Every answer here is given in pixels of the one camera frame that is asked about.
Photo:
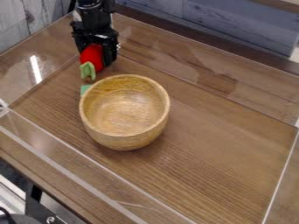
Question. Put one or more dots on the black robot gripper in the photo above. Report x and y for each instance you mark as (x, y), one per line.
(104, 37)

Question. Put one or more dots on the red plush strawberry green leaves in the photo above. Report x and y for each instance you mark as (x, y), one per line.
(91, 62)

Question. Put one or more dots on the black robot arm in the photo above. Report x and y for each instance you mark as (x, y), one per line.
(92, 29)

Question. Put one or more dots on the green felt piece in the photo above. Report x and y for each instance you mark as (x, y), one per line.
(84, 88)

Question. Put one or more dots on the wooden bowl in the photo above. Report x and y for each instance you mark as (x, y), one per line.
(124, 111)

